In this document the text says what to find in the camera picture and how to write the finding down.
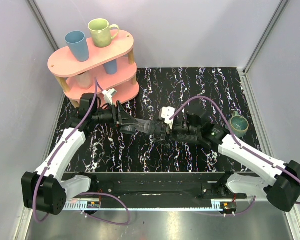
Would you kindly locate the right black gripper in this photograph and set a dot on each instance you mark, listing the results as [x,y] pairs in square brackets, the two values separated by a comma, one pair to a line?
[166,142]

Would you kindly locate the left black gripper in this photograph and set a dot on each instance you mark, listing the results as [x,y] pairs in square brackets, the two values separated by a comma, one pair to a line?
[117,114]

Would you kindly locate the clear plastic canister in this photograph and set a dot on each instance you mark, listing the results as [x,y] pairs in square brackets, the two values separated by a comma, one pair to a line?
[144,126]

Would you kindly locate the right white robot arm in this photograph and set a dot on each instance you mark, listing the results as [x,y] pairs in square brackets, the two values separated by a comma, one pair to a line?
[247,160]

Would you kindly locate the blue cup middle shelf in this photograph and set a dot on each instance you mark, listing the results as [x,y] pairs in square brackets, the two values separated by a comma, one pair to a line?
[111,67]

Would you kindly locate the pink three-tier wooden shelf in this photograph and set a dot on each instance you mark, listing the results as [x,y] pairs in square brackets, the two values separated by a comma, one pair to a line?
[65,67]

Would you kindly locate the white faceted cup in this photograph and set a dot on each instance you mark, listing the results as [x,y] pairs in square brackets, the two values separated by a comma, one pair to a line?
[84,80]

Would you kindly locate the teal ceramic cup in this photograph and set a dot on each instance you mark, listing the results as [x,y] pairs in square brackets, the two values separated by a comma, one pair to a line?
[238,124]

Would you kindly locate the green ceramic mug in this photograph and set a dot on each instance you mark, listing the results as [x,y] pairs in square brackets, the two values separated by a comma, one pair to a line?
[102,33]

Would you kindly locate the blue plastic tumbler on top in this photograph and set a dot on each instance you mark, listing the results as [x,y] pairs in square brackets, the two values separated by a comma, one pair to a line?
[77,43]

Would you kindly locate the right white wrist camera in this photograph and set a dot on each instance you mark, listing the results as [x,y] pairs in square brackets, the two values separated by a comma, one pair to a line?
[166,113]

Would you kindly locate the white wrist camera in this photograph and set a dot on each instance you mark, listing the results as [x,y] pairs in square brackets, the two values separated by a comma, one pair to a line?
[166,113]
[108,95]

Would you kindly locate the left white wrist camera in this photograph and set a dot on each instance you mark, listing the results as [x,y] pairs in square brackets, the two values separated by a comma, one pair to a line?
[108,95]

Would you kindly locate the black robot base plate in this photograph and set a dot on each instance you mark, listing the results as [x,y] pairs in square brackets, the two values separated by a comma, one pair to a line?
[156,190]

